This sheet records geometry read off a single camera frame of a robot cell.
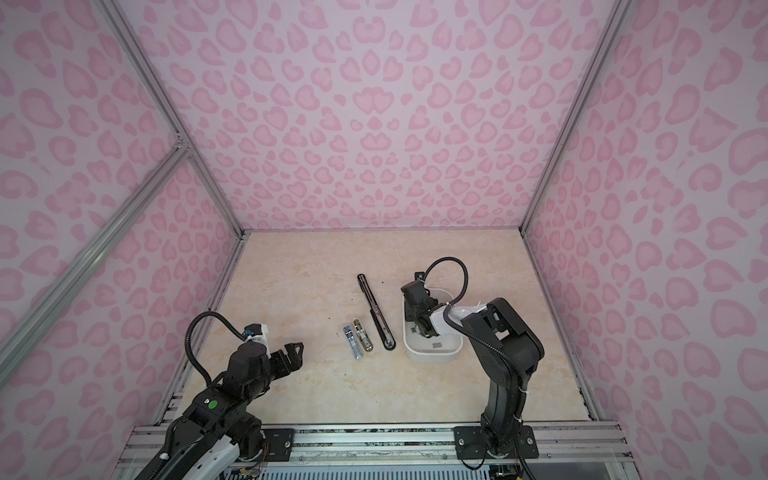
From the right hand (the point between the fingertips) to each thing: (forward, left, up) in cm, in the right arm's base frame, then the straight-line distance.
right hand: (418, 303), depth 99 cm
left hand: (-19, +35, +9) cm, 41 cm away
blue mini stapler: (-14, +20, 0) cm, 24 cm away
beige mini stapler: (-12, +17, +1) cm, 21 cm away
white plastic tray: (-15, -8, +4) cm, 17 cm away
